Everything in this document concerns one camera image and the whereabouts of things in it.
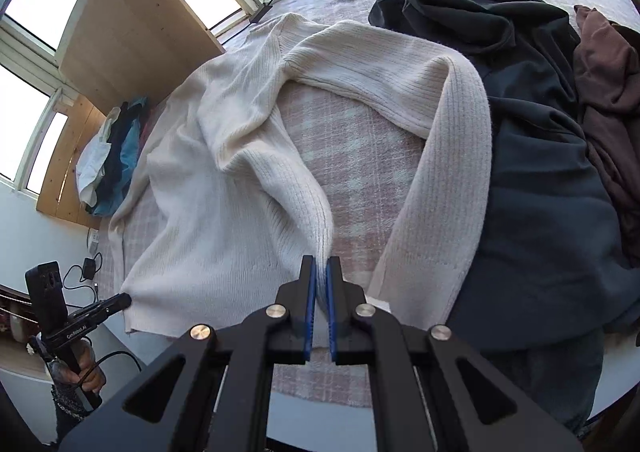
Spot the cream ribbed knit cardigan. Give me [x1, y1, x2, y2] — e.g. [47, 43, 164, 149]
[108, 13, 492, 337]

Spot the person's left hand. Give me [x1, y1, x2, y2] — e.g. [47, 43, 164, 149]
[49, 339, 106, 394]

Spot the white garment in pile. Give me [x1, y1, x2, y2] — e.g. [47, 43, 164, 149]
[76, 107, 120, 207]

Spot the dark grey jacket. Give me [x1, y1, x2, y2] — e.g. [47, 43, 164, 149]
[369, 0, 639, 430]

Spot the blue garment in pile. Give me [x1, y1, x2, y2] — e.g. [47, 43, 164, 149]
[92, 95, 149, 218]

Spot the dark navy garment in pile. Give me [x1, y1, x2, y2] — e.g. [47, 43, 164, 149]
[84, 100, 144, 213]

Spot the wooden headboard panel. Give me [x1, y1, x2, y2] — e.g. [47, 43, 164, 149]
[36, 0, 224, 227]

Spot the brown garment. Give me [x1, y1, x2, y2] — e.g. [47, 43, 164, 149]
[574, 5, 639, 267]

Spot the wall charger with cable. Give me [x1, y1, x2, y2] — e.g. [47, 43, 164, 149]
[62, 251, 103, 302]

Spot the white wall socket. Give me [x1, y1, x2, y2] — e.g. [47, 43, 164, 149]
[87, 229, 100, 256]

